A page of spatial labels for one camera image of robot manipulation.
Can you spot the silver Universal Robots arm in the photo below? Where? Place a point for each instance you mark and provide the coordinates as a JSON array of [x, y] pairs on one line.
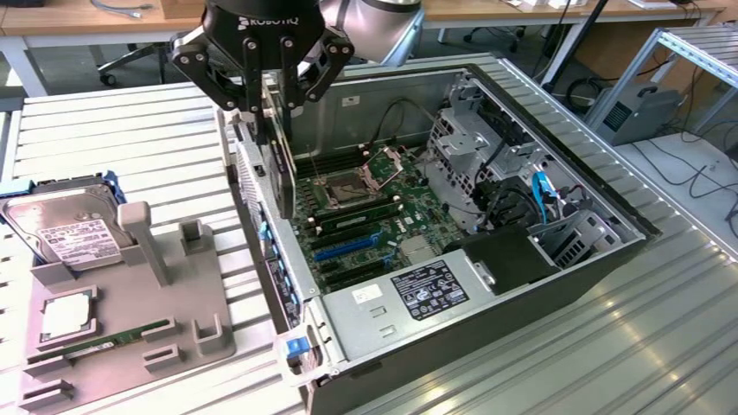
[[398, 34]]

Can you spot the silver CPU chip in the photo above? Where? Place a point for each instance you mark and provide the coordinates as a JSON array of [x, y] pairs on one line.
[[65, 316]]

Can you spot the hard disk drive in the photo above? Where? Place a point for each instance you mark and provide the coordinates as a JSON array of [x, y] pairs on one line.
[[13, 189]]

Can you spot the silver chipset heatsink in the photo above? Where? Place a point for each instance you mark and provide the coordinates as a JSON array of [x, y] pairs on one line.
[[416, 250]]

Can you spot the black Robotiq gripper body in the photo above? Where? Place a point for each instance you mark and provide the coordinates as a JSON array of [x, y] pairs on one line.
[[264, 26]]

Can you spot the black slanted pole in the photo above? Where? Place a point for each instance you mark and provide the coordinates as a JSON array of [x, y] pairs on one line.
[[576, 40]]

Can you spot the CPU socket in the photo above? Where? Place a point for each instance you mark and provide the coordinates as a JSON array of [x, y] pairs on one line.
[[345, 192]]

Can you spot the black plastic shroud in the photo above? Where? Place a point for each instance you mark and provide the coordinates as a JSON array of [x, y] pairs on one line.
[[507, 261]]

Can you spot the aluminium frame slat table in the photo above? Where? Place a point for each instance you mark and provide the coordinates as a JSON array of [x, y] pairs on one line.
[[700, 47]]

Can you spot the grey plastic parts rack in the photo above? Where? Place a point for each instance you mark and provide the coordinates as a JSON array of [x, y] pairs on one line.
[[132, 302]]

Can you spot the brown cardboard box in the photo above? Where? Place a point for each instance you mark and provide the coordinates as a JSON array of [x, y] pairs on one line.
[[181, 8]]

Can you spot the blue expansion slot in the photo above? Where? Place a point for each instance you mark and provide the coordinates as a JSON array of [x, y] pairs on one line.
[[344, 249]]

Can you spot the graphics card with black cooler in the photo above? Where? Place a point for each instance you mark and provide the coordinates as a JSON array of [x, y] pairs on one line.
[[287, 186]]

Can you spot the metal socket cover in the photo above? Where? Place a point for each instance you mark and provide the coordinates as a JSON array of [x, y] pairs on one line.
[[384, 168]]

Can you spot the silver disk bay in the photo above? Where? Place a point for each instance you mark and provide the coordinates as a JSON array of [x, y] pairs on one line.
[[576, 242]]

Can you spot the green motherboard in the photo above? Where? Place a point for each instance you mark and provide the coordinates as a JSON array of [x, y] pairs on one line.
[[423, 209]]

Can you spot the black expansion slot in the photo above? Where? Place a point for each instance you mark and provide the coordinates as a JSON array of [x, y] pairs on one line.
[[340, 236], [353, 280], [351, 268]]

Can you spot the open black PC case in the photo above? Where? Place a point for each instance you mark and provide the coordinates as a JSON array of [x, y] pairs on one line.
[[519, 311]]

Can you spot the blue case latch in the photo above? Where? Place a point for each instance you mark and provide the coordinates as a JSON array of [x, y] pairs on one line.
[[295, 348]]

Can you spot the office chair base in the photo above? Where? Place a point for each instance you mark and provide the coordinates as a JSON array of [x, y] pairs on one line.
[[490, 31], [157, 52]]

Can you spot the black RAM slot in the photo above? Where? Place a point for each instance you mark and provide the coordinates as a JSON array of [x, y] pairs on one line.
[[331, 152], [331, 169], [331, 158], [331, 163]]

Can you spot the silver hard disk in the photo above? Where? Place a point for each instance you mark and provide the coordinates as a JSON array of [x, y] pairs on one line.
[[75, 240]]

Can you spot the green RAM stick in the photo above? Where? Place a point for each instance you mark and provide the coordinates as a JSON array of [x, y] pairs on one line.
[[132, 332], [348, 222]]

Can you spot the grey power supply unit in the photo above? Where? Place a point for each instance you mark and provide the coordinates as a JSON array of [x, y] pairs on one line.
[[375, 320]]

